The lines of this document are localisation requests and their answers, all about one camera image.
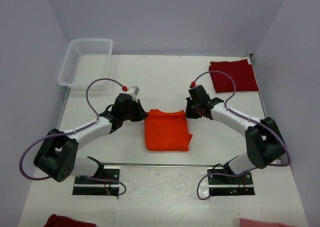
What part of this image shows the orange t-shirt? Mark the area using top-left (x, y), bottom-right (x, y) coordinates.
top-left (144, 109), bottom-right (193, 152)

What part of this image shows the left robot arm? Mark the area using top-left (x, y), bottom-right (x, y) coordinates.
top-left (33, 91), bottom-right (148, 184)

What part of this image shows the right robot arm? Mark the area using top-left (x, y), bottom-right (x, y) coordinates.
top-left (185, 85), bottom-right (286, 184)

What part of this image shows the folded dark red t-shirt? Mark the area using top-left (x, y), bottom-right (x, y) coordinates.
top-left (208, 59), bottom-right (259, 93)

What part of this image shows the white plastic basket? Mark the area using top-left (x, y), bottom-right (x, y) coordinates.
top-left (57, 38), bottom-right (113, 91)

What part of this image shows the pink cloth bottom right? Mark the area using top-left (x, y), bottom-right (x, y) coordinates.
top-left (239, 218), bottom-right (291, 227)

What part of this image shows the dark red cloth bottom left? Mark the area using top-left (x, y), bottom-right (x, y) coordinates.
top-left (44, 214), bottom-right (97, 227)

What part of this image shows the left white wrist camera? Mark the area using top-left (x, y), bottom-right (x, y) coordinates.
top-left (126, 86), bottom-right (140, 102)

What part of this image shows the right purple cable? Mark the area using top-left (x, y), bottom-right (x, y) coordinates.
top-left (196, 70), bottom-right (292, 201)

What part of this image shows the purple cable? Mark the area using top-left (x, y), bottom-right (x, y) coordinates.
top-left (196, 70), bottom-right (292, 201)
top-left (19, 78), bottom-right (127, 195)

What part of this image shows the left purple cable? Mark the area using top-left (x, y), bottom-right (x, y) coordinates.
top-left (19, 78), bottom-right (127, 195)

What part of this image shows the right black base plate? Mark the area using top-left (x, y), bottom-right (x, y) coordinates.
top-left (207, 164), bottom-right (256, 197)

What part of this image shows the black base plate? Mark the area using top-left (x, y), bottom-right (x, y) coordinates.
top-left (207, 164), bottom-right (256, 197)
top-left (72, 166), bottom-right (120, 197)

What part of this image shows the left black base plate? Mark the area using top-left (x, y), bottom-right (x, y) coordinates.
top-left (72, 166), bottom-right (120, 197)

